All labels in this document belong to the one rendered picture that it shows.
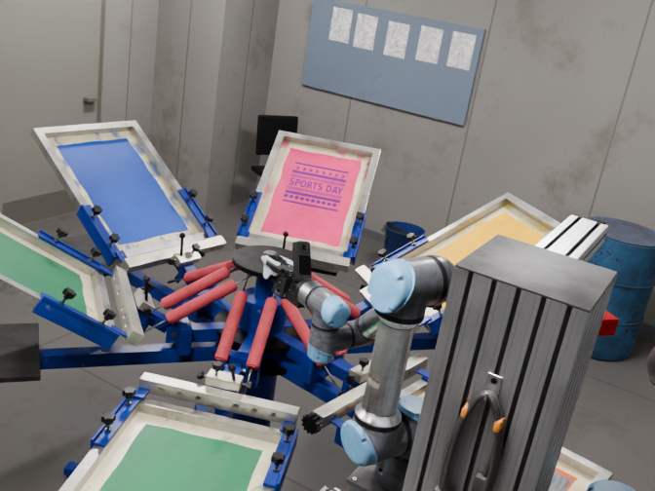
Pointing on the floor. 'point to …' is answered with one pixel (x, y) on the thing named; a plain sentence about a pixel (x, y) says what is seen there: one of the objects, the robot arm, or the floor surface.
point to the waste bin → (395, 231)
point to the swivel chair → (266, 129)
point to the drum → (625, 283)
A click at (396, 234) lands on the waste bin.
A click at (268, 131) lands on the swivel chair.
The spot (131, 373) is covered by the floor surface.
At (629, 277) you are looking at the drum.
